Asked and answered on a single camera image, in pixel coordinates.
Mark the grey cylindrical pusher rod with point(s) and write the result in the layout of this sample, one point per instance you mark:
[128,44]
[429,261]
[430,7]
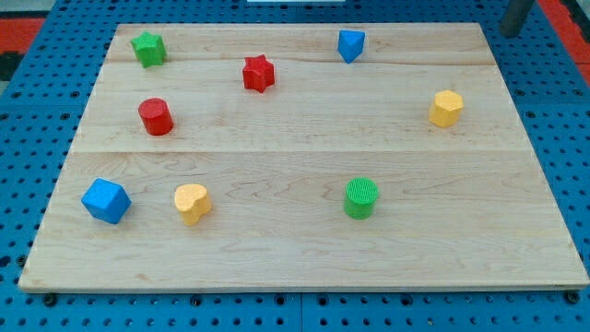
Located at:
[514,17]

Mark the yellow hexagon block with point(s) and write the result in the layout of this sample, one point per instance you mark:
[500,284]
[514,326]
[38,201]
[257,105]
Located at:
[446,108]

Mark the blue triangular prism block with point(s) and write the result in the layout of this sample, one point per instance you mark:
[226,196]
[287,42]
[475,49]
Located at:
[350,44]

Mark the green cylinder block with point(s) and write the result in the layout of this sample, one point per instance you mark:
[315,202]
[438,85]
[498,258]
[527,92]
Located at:
[360,197]

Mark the red star block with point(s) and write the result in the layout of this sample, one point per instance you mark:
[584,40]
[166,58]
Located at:
[258,73]

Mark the light wooden board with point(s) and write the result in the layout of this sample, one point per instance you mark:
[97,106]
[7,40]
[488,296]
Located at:
[460,208]

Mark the green star block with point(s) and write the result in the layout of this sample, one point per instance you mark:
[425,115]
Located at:
[149,49]

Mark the red cylinder block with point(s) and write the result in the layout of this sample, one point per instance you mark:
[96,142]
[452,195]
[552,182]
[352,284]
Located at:
[155,116]

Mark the yellow heart block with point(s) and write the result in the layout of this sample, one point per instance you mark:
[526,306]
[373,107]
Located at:
[192,201]

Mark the blue cube block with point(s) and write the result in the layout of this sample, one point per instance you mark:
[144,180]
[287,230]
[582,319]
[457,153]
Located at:
[106,201]

